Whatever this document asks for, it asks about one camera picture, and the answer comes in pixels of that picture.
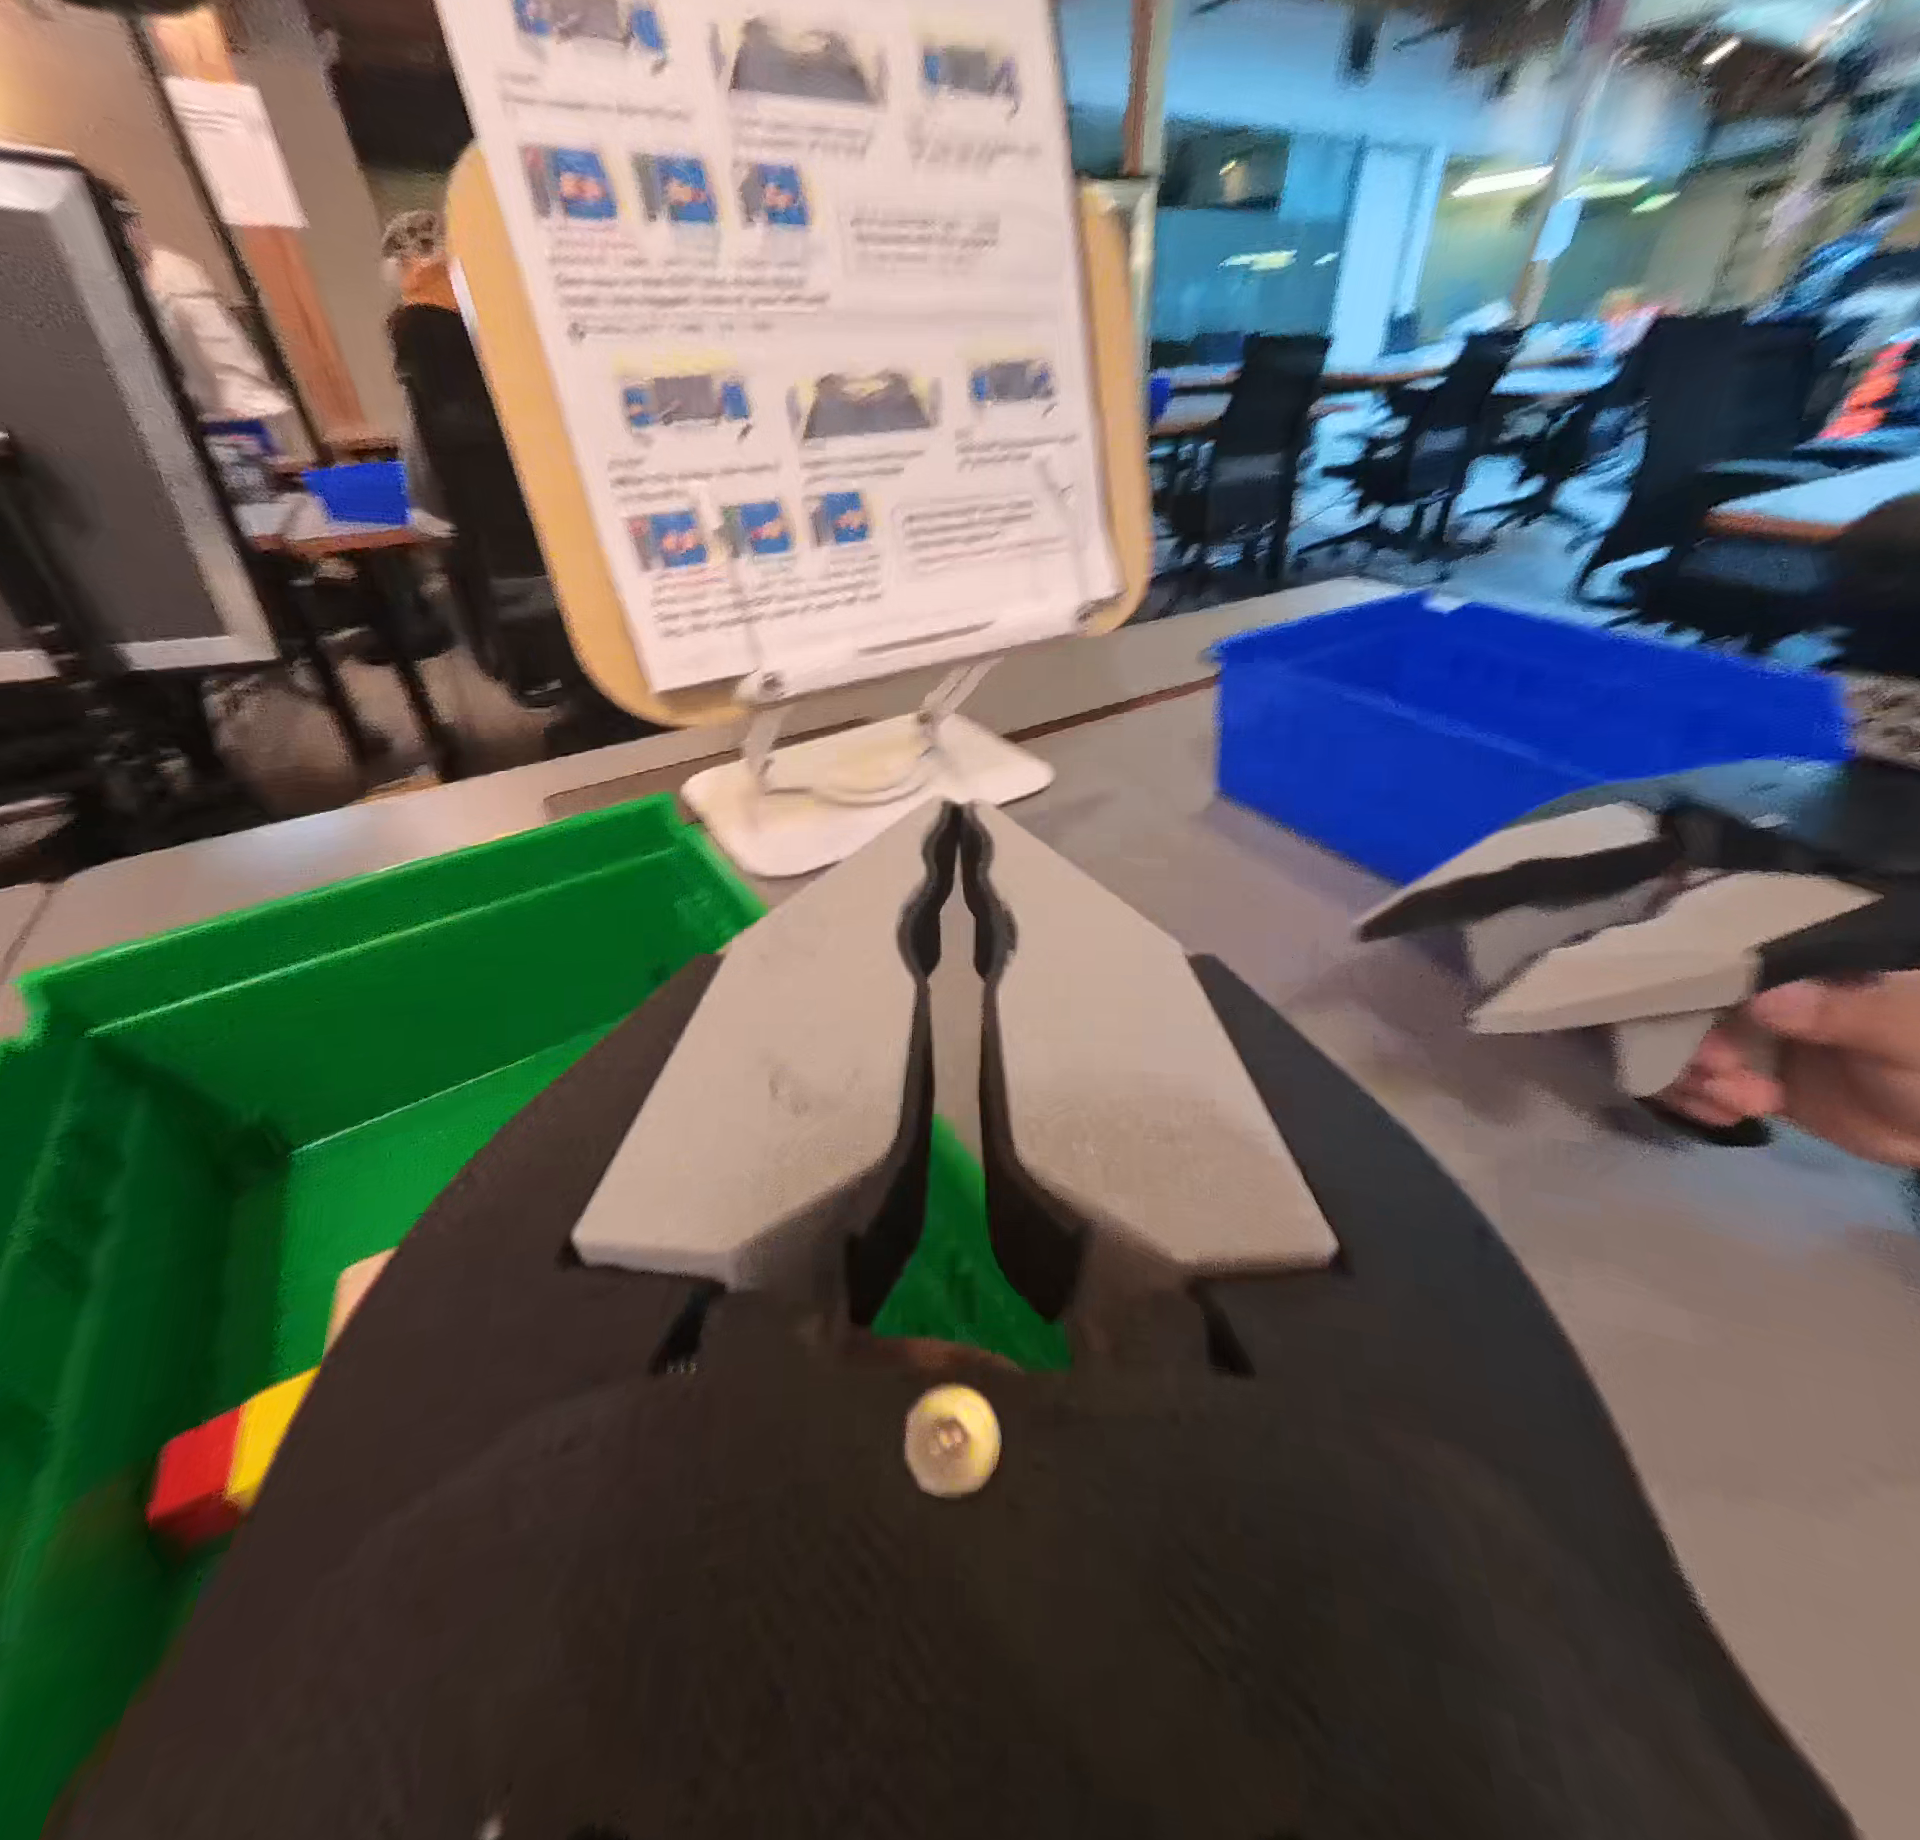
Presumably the small blue bin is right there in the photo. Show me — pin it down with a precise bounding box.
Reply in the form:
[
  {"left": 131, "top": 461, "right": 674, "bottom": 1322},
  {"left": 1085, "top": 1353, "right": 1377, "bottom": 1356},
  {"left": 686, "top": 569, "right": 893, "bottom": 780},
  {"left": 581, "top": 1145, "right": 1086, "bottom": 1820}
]
[{"left": 300, "top": 461, "right": 414, "bottom": 527}]

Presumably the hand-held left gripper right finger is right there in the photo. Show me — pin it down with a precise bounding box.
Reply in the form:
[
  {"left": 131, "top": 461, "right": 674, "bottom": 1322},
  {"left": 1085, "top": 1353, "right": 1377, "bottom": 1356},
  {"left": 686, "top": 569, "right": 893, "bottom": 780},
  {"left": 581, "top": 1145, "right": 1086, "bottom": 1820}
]
[{"left": 958, "top": 801, "right": 1340, "bottom": 1324}]

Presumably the wooden cube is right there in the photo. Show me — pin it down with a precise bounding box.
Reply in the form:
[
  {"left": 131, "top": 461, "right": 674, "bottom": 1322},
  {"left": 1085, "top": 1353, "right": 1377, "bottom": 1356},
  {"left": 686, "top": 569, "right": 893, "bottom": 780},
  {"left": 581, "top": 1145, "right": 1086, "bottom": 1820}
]
[{"left": 328, "top": 1252, "right": 399, "bottom": 1353}]

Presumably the person's right hand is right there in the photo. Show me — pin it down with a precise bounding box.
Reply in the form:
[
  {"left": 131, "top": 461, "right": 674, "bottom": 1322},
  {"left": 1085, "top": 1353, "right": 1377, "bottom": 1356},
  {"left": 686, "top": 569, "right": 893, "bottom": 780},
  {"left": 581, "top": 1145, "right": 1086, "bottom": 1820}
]
[{"left": 1664, "top": 967, "right": 1920, "bottom": 1170}]

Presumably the wooden edged table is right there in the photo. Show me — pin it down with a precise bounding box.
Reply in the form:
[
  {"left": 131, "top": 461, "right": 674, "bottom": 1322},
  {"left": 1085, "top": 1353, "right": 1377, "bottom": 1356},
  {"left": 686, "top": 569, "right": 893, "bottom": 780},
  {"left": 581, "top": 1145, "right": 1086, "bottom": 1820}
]
[{"left": 1701, "top": 454, "right": 1920, "bottom": 544}]

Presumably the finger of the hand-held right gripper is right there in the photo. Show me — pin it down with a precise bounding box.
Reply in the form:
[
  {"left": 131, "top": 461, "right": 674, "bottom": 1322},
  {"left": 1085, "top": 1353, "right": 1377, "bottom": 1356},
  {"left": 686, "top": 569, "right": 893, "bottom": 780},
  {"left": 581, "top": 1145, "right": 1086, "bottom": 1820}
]
[
  {"left": 1356, "top": 798, "right": 1696, "bottom": 950},
  {"left": 1461, "top": 874, "right": 1878, "bottom": 1102}
]

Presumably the blue plastic bin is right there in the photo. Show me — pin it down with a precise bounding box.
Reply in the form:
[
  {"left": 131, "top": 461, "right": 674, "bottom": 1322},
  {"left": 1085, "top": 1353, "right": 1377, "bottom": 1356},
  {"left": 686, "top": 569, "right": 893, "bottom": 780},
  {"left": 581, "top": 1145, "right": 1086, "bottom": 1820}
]
[{"left": 1207, "top": 590, "right": 1853, "bottom": 884}]

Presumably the red block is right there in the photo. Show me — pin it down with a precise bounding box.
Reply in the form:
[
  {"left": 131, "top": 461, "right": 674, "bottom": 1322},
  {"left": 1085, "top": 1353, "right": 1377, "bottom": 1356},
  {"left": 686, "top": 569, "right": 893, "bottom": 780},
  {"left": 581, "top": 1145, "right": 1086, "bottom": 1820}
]
[{"left": 145, "top": 1406, "right": 248, "bottom": 1549}]

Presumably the grey desk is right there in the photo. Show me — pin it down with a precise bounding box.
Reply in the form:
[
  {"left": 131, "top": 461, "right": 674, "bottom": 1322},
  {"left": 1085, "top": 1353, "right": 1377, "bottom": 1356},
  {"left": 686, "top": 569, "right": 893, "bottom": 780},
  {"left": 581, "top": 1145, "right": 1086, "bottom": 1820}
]
[{"left": 0, "top": 574, "right": 1920, "bottom": 1840}]

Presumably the printed instruction sheet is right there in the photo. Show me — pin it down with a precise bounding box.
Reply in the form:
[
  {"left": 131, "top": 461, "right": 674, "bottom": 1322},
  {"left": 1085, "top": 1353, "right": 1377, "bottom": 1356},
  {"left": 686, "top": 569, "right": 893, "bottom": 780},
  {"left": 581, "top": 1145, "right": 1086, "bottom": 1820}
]
[{"left": 411, "top": 0, "right": 1125, "bottom": 695}]

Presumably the yellow block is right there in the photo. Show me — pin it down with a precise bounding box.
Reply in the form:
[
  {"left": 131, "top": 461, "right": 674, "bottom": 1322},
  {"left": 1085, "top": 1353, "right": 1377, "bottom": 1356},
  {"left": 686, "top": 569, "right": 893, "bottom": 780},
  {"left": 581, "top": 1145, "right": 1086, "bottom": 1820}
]
[{"left": 225, "top": 1366, "right": 318, "bottom": 1512}]

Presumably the grey computer monitor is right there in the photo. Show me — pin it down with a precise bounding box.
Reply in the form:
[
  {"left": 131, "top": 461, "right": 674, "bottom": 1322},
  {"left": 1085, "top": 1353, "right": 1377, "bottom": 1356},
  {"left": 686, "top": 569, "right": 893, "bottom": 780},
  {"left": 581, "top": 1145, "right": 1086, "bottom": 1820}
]
[{"left": 0, "top": 146, "right": 278, "bottom": 673}]

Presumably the white paper notice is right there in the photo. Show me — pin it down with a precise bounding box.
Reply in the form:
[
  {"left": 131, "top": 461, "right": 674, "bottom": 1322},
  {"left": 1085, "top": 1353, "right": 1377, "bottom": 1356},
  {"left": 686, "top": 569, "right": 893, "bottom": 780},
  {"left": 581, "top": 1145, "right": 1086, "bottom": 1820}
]
[{"left": 162, "top": 75, "right": 308, "bottom": 230}]

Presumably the white board stand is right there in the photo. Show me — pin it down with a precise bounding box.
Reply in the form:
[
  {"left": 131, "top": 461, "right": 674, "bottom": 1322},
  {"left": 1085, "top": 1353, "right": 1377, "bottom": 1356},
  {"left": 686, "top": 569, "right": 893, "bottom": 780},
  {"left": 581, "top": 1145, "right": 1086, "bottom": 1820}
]
[{"left": 678, "top": 661, "right": 1056, "bottom": 878}]

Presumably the green plastic bin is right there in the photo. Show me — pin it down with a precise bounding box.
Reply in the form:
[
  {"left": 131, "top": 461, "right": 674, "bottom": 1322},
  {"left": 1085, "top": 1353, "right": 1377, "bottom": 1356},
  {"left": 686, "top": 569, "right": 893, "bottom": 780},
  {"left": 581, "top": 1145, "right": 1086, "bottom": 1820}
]
[{"left": 0, "top": 792, "right": 1074, "bottom": 1840}]

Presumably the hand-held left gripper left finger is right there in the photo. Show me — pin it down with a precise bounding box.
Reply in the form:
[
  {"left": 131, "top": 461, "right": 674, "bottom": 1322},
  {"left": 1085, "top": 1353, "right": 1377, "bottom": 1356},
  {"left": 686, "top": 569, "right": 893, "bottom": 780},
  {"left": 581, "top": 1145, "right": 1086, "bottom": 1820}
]
[{"left": 569, "top": 801, "right": 961, "bottom": 1328}]

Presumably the black office chair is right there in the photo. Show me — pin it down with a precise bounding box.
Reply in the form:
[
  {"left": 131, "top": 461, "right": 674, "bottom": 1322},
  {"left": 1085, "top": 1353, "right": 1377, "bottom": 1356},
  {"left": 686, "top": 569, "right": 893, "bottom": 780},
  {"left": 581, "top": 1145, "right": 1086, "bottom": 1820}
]
[
  {"left": 1574, "top": 311, "right": 1825, "bottom": 628},
  {"left": 1167, "top": 332, "right": 1332, "bottom": 584},
  {"left": 1332, "top": 326, "right": 1526, "bottom": 555}
]

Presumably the brown table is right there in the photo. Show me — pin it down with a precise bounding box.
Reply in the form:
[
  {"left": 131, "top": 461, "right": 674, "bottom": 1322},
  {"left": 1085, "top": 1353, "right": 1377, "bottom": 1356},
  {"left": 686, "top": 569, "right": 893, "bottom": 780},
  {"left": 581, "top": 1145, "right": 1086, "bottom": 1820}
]
[{"left": 231, "top": 497, "right": 459, "bottom": 778}]

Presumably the wooden display board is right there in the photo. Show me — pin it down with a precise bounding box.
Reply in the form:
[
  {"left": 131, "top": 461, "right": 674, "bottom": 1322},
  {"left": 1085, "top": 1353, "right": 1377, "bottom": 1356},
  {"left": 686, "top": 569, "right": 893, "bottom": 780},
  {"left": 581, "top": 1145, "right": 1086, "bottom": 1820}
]
[{"left": 445, "top": 141, "right": 1156, "bottom": 729}]

